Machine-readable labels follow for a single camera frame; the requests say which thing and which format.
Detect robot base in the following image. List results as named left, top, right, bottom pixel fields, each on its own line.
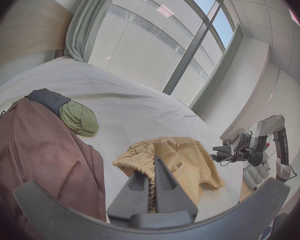
left=242, top=151, right=271, bottom=192

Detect bed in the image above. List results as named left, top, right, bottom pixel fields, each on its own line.
left=0, top=0, right=243, bottom=222

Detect pale yellow shorts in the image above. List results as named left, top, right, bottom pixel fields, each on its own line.
left=112, top=136, right=226, bottom=214

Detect green garment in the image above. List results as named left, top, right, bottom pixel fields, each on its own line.
left=60, top=101, right=99, bottom=138

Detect window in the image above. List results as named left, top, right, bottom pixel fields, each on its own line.
left=87, top=0, right=237, bottom=107

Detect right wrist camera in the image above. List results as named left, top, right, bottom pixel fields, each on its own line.
left=237, top=131, right=252, bottom=149

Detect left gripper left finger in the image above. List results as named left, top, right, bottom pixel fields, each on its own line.
left=107, top=170, right=151, bottom=220

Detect blue-green curtain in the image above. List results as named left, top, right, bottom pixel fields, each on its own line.
left=63, top=0, right=127, bottom=65

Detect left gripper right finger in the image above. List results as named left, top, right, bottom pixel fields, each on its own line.
left=154, top=156, right=198, bottom=219

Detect black garment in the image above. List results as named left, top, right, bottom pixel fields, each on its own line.
left=27, top=89, right=72, bottom=118

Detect brown garment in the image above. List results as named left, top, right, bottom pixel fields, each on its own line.
left=0, top=98, right=107, bottom=236

